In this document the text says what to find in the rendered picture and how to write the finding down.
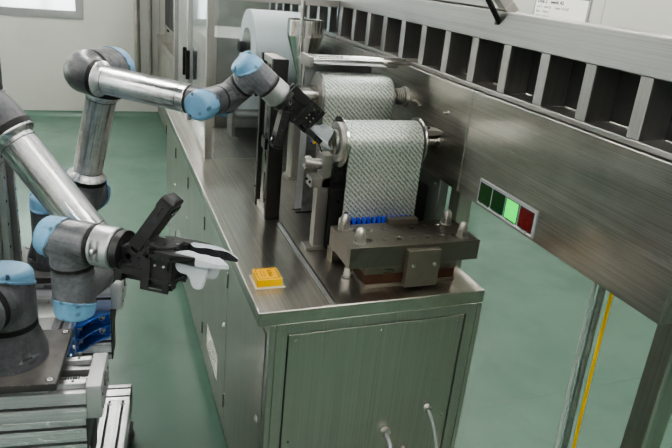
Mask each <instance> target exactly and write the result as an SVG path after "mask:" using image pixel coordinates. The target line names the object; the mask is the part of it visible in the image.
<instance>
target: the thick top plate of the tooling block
mask: <svg viewBox="0 0 672 448"><path fill-rule="evenodd" d="M440 221H441V220H424V221H418V224H406V225H388V224H387V223H369V224H351V225H350V231H347V232H344V231H340V230H338V227H339V225H333V226H331V228H330V238H329V245H330V247H331V248H332V249H333V250H334V252H335V253H336V254H337V255H338V257H339V258H340V259H341V260H342V262H343V263H344V264H345V265H346V267H347V268H348V269H358V268H370V267H383V266H395V265H404V263H405V256H406V249H408V248H422V247H436V246H439V247H440V248H441V249H442V251H441V257H440V262H443V261H456V260H468V259H477V255H478V249H479V244H480V239H478V238H477V237H476V236H474V235H473V234H472V233H470V232H469V231H468V238H459V237H457V236H456V233H457V230H458V227H459V224H458V223H457V222H456V221H454V220H453V219H452V220H451V222H452V225H449V226H447V225H442V224H440ZM359 227H363V228H364V229H365V230H366V242H367V244H366V245H356V244H354V243H353V240H354V238H355V234H356V231H357V229H358V228H359Z"/></svg>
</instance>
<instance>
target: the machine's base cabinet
mask: <svg viewBox="0 0 672 448"><path fill-rule="evenodd" d="M166 134H167V195H168V194H170V193H173V192H174V193H175V194H177V195H178V196H179V197H180V198H182V199H183V200H184V202H183V203H182V205H181V208H180V209H179V211H178V212H177V213H176V215H174V216H173V217H172V218H171V219H170V221H169V222H168V228H169V232H170V235H171V236H175V237H181V238H183V239H193V240H199V241H203V242H206V243H210V244H213V245H215V246H218V247H221V248H223V249H224V247H223V245H222V243H221V240H220V238H219V236H218V233H217V231H216V229H215V227H214V224H213V222H212V220H211V217H210V215H209V213H208V211H207V208H206V206H205V204H204V201H203V199H202V197H201V195H200V192H199V190H198V188H197V185H196V183H195V181H194V179H193V176H192V174H191V172H190V169H189V167H188V165H187V163H186V160H185V158H184V156H183V153H182V151H181V149H180V147H179V144H178V142H177V140H176V137H175V135H174V133H173V131H172V128H171V126H170V124H169V121H168V119H167V125H166ZM223 261H224V262H226V263H227V264H228V265H229V269H220V271H219V273H218V276H217V277H216V278H215V279H209V278H207V279H206V281H205V284H204V287H203V288H202V289H200V290H196V289H194V288H193V287H192V286H191V283H190V280H189V277H188V276H187V275H186V282H183V284H184V287H185V291H186V295H187V298H188V302H189V306H190V309H191V313H192V317H193V321H194V324H195V328H196V332H197V335H198V339H199V343H200V346H201V350H202V354H203V358H204V361H205V365H206V369H207V372H208V376H209V380H210V383H211V387H212V391H213V395H214V398H215V402H216V406H217V409H218V413H219V417H220V420H221V424H222V428H223V432H224V435H225V439H226V443H227V446H228V448H387V444H386V441H385V438H384V437H383V436H382V435H381V433H380V430H381V429H382V428H383V427H386V426H387V427H389V429H390V431H391V434H390V438H391V441H392V444H393V448H400V447H401V446H402V445H405V446H406V448H435V445H434V437H433V431H432V426H431V422H430V419H429V416H428V413H426V412H425V411H424V409H423V407H424V405H425V404H430V406H431V407H432V410H431V414H432V416H433V419H434V423H435V427H436V432H437V438H438V447H439V448H454V447H455V442H456V437H457V432H458V427H459V422H460V416H461V411H462V406H463V401H464V396H465V391H466V385H467V380H468V375H469V370H470V365H471V360H472V354H473V349H474V344H475V339H476V334H477V329H478V324H479V318H480V313H481V308H482V302H478V303H469V304H460V305H451V306H442V307H433V308H424V309H415V310H406V311H397V312H388V313H379V314H370V315H361V316H352V317H343V318H334V319H325V320H316V321H307V322H298V323H289V324H280V325H271V326H262V327H259V326H258V325H257V323H256V320H255V318H254V316H253V313H252V311H251V309H250V307H249V304H248V302H247V300H246V297H245V295H244V293H243V291H242V288H241V286H240V284H239V281H238V279H237V277H236V275H235V272H234V270H233V268H232V265H231V263H230V261H227V260H223Z"/></svg>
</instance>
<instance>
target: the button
mask: <svg viewBox="0 0 672 448"><path fill-rule="evenodd" d="M252 278H253V280H254V282H255V284H256V286H257V288H260V287H272V286H282V282H283V278H282V277H281V275H280V273H279V271H278V270H277V268H276V267H274V268H261V269H252Z"/></svg>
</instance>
